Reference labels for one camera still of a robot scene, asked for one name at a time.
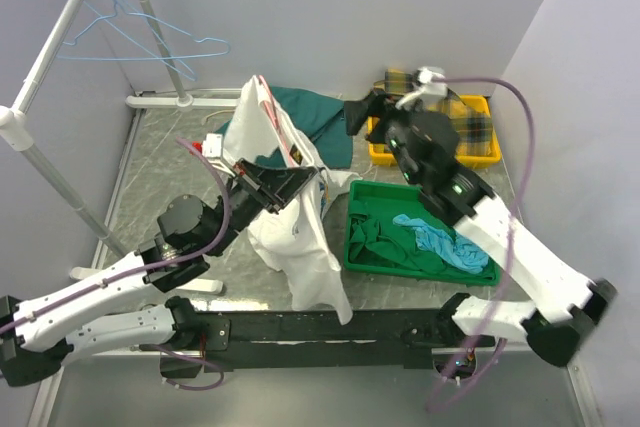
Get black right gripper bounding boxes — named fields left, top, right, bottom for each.
left=340, top=86, right=429, bottom=184

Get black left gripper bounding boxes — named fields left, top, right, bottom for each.
left=203, top=155, right=318, bottom=256

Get white flower print t-shirt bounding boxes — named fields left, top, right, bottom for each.
left=224, top=75, right=360, bottom=325

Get pink wire hanger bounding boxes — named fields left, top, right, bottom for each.
left=258, top=75, right=296, bottom=166

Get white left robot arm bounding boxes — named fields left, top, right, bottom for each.
left=1, top=159, right=319, bottom=387

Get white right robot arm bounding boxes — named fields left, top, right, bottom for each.
left=344, top=90, right=617, bottom=367

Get dark green folded pants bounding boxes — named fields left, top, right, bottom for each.
left=214, top=85, right=354, bottom=171

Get green plastic tray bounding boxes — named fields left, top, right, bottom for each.
left=342, top=179, right=501, bottom=288

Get green cloth in tray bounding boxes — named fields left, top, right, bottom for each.
left=345, top=214, right=500, bottom=286

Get yellow plaid cloth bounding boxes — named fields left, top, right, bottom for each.
left=373, top=69, right=494, bottom=157

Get yellow plastic tray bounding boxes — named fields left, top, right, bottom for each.
left=367, top=94, right=502, bottom=167

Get light blue cloth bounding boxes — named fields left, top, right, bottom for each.
left=392, top=214, right=489, bottom=275

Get white clothes rack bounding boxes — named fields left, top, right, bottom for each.
left=0, top=0, right=246, bottom=293

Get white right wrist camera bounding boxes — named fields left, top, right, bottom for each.
left=395, top=67, right=448, bottom=111

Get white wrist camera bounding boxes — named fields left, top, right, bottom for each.
left=395, top=67, right=448, bottom=111
left=192, top=133, right=233, bottom=175

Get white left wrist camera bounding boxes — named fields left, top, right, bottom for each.
left=192, top=133, right=233, bottom=175

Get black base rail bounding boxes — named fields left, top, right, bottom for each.
left=165, top=309, right=465, bottom=371

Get blue wire hanger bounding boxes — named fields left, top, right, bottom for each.
left=56, top=0, right=232, bottom=62
left=61, top=0, right=197, bottom=81

